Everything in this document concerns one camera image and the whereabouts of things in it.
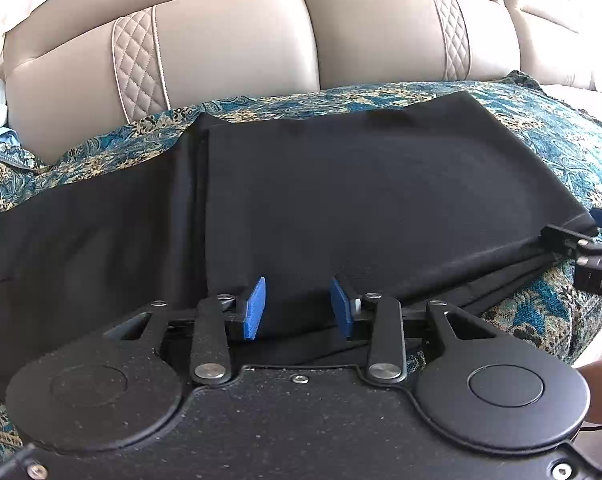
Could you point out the black pants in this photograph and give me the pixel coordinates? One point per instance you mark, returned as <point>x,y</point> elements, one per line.
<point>436,199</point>

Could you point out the beige leather sofa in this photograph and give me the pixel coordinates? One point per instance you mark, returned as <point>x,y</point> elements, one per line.
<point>74,69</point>

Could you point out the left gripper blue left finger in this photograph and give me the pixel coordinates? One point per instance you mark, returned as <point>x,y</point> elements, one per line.
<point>254,301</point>

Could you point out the teal paisley sofa cover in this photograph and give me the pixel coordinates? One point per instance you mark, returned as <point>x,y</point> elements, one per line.
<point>548,312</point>

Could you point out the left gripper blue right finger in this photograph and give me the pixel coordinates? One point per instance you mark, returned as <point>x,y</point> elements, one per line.
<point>340,302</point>

